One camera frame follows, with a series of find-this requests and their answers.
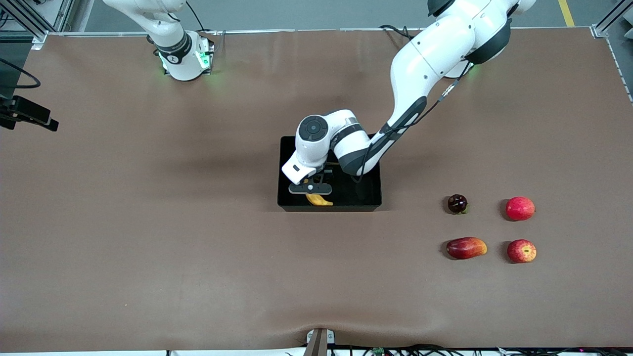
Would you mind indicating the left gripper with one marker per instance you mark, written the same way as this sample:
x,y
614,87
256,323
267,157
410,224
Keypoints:
x,y
327,175

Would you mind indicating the yellow banana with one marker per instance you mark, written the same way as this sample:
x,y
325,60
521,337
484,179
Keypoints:
x,y
319,200

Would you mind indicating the red yellow striped apple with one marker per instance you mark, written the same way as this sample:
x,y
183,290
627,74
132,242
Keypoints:
x,y
521,251

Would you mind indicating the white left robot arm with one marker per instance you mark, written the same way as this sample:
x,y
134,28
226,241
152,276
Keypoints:
x,y
425,64

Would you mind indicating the black plastic box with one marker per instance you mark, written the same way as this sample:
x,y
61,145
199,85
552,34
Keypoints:
x,y
366,198

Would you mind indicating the dark purple mangosteen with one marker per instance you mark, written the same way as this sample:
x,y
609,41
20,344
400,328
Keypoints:
x,y
457,203

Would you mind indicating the brown table mat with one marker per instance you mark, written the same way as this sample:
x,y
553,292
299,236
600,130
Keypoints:
x,y
148,222

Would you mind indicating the red yellow mango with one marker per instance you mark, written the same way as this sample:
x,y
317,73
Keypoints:
x,y
466,247

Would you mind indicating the round red pomegranate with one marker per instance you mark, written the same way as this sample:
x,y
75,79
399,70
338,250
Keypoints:
x,y
520,208

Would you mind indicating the yellow floor tape strip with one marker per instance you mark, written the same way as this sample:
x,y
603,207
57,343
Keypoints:
x,y
567,14

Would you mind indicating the aluminium frame post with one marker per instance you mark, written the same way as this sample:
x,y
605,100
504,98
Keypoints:
x,y
29,20
610,17

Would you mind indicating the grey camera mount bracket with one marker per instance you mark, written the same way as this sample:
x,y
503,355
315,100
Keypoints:
x,y
318,342

